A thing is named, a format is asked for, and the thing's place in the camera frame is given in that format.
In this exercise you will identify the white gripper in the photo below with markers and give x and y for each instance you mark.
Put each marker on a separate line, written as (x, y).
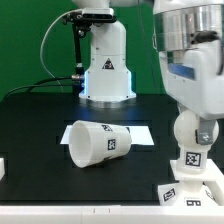
(195, 84)

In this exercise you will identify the white lamp bulb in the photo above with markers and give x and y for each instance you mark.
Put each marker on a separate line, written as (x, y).
(193, 156)

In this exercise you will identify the white lamp base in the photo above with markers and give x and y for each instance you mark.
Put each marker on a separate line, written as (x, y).
(202, 190)

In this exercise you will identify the white lamp shade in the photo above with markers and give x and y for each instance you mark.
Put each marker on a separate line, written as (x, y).
(91, 143)

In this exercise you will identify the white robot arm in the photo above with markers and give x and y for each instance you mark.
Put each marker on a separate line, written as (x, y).
(189, 37)

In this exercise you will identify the white paper sheet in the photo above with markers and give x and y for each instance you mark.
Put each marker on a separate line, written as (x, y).
(140, 135)

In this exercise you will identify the white left corner block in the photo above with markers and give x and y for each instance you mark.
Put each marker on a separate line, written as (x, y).
(2, 168)

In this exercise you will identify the white front border rail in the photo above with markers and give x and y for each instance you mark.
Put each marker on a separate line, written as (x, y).
(110, 215)

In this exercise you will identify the black camera on stand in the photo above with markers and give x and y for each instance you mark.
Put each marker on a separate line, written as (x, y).
(81, 24)

